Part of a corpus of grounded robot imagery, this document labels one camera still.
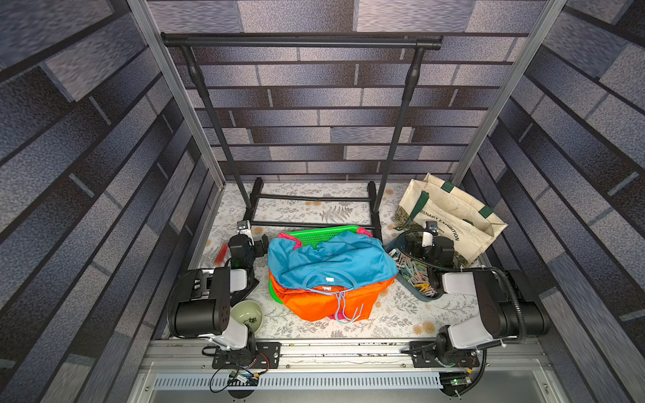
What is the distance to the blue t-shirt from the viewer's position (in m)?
0.79

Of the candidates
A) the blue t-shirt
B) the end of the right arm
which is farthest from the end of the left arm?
the end of the right arm

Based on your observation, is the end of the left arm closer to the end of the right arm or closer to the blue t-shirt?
the blue t-shirt
